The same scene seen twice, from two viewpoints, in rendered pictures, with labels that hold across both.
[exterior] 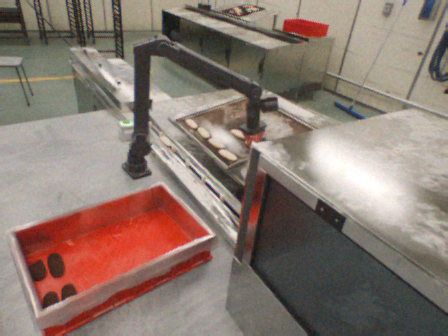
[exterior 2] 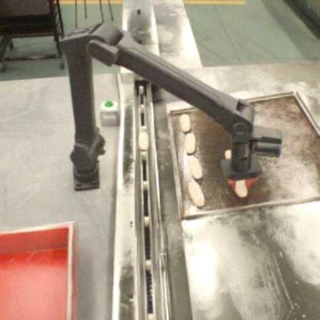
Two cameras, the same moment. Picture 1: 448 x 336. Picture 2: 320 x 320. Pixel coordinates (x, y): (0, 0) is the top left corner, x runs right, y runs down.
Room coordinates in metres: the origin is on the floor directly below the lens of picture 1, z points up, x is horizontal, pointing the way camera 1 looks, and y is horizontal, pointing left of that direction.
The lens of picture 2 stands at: (0.61, -0.27, 1.68)
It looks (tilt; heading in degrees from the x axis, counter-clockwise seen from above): 44 degrees down; 30
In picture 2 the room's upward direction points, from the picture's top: 2 degrees clockwise
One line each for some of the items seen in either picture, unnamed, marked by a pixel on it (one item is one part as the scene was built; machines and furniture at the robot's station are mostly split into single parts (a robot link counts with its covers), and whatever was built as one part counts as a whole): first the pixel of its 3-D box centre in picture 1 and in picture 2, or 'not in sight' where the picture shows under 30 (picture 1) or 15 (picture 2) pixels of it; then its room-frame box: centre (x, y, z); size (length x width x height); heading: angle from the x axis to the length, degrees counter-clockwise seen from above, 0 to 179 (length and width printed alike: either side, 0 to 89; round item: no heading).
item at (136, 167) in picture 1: (136, 162); (85, 168); (1.18, 0.34, 0.86); 0.12 x 0.09 x 0.08; 41
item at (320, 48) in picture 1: (297, 65); not in sight; (4.97, -0.98, 0.44); 0.70 x 0.55 x 0.87; 35
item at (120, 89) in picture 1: (103, 73); (138, 21); (2.23, 0.83, 0.89); 1.25 x 0.18 x 0.09; 35
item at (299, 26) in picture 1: (305, 27); not in sight; (4.97, -0.98, 0.93); 0.51 x 0.36 x 0.13; 39
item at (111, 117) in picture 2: (127, 133); (111, 116); (1.47, 0.46, 0.84); 0.08 x 0.08 x 0.11; 35
